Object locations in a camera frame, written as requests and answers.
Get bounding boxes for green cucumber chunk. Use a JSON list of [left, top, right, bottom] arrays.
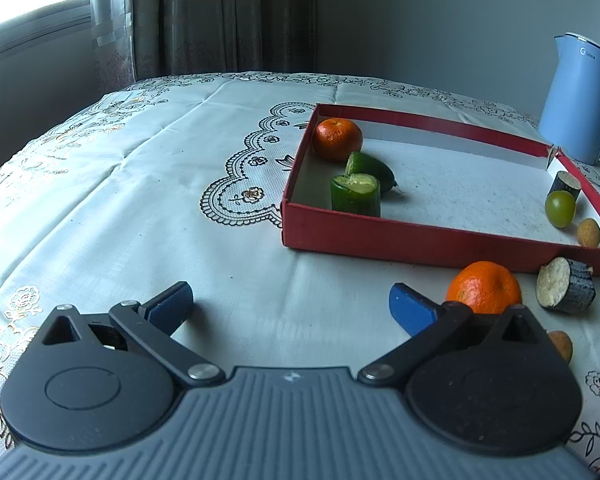
[[329, 174, 380, 218]]

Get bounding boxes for green tomato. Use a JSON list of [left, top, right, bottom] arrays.
[[545, 190, 576, 229]]

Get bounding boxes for tan longan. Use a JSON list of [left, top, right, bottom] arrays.
[[547, 330, 573, 363], [577, 218, 600, 248]]

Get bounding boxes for orange mandarin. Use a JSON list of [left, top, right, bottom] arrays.
[[445, 261, 522, 314], [312, 117, 363, 162]]

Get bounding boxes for tan longan front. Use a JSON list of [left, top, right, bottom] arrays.
[[547, 330, 573, 363]]

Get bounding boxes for red shallow cardboard box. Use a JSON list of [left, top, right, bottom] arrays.
[[280, 103, 600, 276]]

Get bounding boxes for dark sugarcane piece on table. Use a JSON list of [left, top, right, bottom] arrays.
[[535, 257, 596, 314]]

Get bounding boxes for white embroidered tablecloth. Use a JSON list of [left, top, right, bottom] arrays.
[[0, 70, 600, 476]]

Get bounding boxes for green lime piece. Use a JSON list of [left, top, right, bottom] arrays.
[[346, 152, 398, 194]]

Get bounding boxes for dark sugarcane piece in box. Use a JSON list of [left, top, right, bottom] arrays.
[[548, 170, 582, 200]]

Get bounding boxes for blue electric kettle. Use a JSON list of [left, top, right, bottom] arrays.
[[539, 32, 600, 165]]

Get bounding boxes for brown curtain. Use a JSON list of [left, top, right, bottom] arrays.
[[91, 0, 316, 92]]

